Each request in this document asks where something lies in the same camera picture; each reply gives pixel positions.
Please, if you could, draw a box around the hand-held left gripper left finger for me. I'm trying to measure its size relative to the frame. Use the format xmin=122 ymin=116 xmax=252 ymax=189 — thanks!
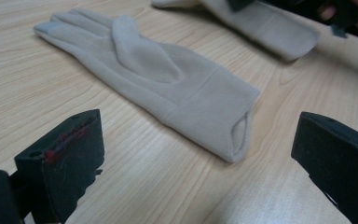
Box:
xmin=13 ymin=108 xmax=106 ymax=224

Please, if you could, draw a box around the beige glove with dark dot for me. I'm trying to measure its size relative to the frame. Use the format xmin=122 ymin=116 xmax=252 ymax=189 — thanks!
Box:
xmin=150 ymin=0 xmax=322 ymax=63

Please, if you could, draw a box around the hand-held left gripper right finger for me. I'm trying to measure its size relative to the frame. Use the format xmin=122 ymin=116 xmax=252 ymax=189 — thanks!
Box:
xmin=290 ymin=111 xmax=358 ymax=224

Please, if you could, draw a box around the plain beige glove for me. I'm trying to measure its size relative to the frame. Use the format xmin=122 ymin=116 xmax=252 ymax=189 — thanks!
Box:
xmin=33 ymin=7 xmax=261 ymax=164

